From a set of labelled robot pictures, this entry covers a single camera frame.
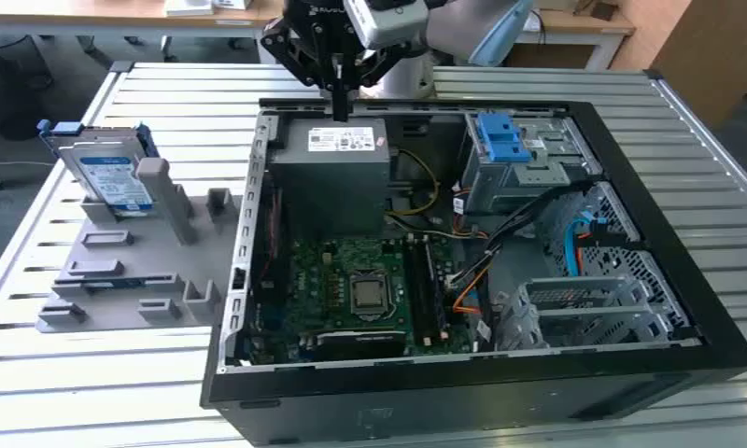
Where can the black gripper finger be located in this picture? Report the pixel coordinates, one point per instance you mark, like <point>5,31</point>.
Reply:
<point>294,56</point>
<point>351,98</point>

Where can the hard disk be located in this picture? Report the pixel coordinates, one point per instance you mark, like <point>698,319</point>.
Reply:
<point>108,182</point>

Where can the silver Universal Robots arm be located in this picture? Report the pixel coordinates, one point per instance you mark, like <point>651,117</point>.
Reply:
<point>411,74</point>

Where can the metal disk bay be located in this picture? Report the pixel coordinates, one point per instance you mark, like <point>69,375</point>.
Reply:
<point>598,315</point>

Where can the white box with blue print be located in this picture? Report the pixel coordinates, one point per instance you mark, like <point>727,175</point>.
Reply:
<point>229,4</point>

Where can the grey power supply unit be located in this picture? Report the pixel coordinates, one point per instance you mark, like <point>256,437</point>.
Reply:
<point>329,196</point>

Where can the blue plastic bay latch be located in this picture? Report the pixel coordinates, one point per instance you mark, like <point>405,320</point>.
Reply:
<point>500,140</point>

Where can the wooden desk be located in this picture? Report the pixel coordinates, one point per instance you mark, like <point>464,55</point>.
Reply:
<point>98,21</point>
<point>572,28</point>

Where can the metal optical drive cage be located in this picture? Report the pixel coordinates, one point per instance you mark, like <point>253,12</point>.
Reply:
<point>535,179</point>

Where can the green motherboard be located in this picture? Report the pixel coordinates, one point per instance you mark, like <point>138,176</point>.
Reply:
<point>323,289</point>

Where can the black RAM slot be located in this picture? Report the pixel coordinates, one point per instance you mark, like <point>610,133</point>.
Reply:
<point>415,289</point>
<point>423,289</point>
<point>431,289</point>

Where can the silver CPU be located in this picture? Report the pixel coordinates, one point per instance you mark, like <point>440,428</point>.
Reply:
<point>369,295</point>

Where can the black mesh waste bin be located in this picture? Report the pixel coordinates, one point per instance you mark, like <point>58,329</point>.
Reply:
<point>11,93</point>

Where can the grey parts rack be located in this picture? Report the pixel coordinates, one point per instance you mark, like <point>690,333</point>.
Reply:
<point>142,270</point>

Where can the black graphics card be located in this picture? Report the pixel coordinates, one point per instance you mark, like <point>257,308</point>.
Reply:
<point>360,347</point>

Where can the black PC case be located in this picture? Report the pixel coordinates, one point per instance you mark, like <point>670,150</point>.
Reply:
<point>472,396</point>

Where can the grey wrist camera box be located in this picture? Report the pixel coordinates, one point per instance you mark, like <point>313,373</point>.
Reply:
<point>388,23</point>

